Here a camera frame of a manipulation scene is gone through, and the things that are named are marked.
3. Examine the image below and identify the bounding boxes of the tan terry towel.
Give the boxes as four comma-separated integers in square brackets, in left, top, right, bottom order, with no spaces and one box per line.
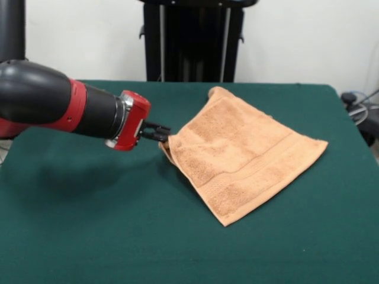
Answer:
[159,85,329,228]

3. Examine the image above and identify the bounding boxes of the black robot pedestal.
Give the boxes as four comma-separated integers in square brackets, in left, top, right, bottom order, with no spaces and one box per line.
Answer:
[137,0,247,83]

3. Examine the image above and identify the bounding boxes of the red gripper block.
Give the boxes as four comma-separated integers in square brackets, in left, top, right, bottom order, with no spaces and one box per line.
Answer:
[111,90,172,152]

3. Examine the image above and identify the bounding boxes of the dark green table cloth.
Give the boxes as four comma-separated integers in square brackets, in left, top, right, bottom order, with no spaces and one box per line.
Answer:
[0,79,379,284]

